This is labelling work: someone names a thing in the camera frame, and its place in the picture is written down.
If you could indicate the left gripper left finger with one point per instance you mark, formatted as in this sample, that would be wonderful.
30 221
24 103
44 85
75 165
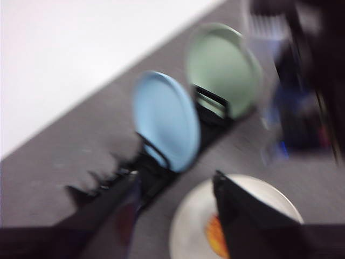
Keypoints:
81 237

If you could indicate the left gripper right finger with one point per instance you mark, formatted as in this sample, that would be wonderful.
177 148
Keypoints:
258 226

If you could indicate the red yellow apple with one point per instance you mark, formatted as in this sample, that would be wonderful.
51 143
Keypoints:
214 234

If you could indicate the pale yellow round plate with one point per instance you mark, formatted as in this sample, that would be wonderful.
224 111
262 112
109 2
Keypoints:
194 215

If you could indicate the black plastic plate rack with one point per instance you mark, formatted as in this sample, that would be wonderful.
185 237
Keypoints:
213 118

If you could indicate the green round plate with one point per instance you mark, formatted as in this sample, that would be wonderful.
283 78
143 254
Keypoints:
221 64

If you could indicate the blue round plate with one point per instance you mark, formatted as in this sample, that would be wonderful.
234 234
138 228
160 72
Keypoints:
164 118

